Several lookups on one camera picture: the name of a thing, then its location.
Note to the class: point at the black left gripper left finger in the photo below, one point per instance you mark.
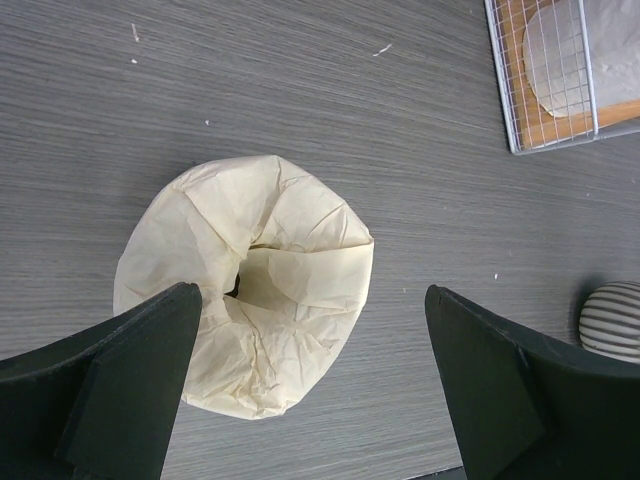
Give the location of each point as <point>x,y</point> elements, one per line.
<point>102,403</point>

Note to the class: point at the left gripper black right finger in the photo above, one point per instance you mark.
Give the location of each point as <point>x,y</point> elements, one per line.
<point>524,405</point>

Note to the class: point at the cream squashed paper towel roll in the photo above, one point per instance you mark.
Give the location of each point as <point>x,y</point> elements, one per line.
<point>283,265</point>

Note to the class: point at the grey ribbed mug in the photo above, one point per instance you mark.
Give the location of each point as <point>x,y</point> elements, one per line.
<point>609,321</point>

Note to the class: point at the white wire wooden shelf unit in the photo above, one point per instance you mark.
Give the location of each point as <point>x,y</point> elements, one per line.
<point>529,127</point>

